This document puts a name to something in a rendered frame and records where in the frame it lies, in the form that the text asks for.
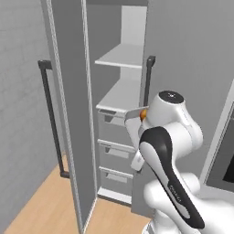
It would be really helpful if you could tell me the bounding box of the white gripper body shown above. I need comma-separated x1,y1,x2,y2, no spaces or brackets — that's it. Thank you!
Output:
131,150,146,174

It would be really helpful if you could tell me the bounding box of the grey freezer drawer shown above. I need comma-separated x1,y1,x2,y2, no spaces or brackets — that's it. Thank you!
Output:
97,109,138,148
97,138,137,174
98,165,135,197

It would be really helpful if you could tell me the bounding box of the clear grey food container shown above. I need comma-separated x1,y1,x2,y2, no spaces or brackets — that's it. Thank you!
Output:
123,105,151,151

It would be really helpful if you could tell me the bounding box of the white freezer shelf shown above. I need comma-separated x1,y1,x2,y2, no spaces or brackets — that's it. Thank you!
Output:
95,78,150,114
93,42,144,69

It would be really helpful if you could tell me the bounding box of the grey open freezer door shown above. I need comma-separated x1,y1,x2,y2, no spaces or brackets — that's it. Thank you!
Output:
40,0,99,234

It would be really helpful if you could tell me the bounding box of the grey freezer cabinet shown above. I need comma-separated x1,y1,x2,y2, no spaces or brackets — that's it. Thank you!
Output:
86,0,151,206

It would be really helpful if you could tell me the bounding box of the orange food piece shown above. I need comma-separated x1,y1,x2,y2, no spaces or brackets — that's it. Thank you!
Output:
139,109,148,122

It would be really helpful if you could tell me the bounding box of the white framed dark appliance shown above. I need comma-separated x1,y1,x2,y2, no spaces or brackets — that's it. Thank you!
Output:
198,78,234,197

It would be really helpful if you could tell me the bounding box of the grey closed fridge door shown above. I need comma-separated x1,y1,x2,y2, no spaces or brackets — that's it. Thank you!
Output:
130,0,234,219

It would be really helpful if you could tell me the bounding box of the black fridge door handle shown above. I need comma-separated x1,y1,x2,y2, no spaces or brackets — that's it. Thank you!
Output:
143,55,157,108

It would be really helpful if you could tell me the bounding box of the black freezer door handle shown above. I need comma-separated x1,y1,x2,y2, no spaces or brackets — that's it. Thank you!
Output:
37,58,71,179

